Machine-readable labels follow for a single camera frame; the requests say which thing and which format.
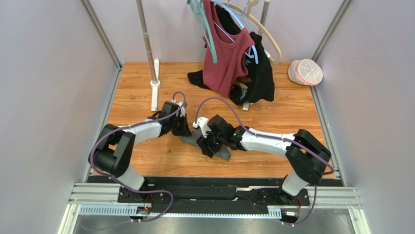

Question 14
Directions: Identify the grey rack pole left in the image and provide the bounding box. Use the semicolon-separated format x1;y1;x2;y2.
136;0;154;66

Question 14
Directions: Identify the teal plastic hanger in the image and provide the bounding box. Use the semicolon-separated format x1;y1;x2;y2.
187;0;218;64

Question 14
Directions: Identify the maroon tank top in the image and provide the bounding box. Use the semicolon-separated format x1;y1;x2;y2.
203;0;255;97

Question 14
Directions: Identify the white rack base foot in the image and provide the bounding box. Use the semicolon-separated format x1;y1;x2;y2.
150;59;161;112

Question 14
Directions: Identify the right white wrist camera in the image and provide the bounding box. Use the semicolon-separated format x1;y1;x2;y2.
192;117;211;138

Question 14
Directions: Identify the grey rack pole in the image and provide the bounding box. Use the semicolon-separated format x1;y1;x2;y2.
260;0;271;26
136;0;154;66

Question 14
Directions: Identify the white rack foot right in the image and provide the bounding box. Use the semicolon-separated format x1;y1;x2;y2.
242;101;253;111

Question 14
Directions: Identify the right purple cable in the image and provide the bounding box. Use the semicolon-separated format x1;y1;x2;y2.
193;96;335;176

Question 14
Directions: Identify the black t-shirt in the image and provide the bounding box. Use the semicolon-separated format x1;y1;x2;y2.
188;0;275;105

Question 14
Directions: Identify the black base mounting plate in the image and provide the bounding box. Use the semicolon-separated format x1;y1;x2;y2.
117;176;314;215

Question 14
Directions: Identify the light blue plastic hanger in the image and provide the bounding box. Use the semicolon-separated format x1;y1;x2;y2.
215;4;259;64

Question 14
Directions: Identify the beige wooden hanger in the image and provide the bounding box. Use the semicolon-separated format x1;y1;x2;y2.
226;0;282;65

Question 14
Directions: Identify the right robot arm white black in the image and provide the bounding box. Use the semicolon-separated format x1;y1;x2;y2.
192;115;332;196

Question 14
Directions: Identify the purple cable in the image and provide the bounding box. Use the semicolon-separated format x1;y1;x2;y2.
193;96;335;176
88;91;188;195

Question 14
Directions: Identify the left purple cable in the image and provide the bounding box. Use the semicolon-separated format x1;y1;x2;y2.
88;91;188;195

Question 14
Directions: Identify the grey cloth napkin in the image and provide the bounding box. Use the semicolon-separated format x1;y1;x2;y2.
180;130;231;161

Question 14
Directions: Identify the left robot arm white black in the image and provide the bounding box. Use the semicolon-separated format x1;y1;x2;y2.
88;101;191;193

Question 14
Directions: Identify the grey rack pole right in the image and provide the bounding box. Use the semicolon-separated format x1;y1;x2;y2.
260;0;271;26

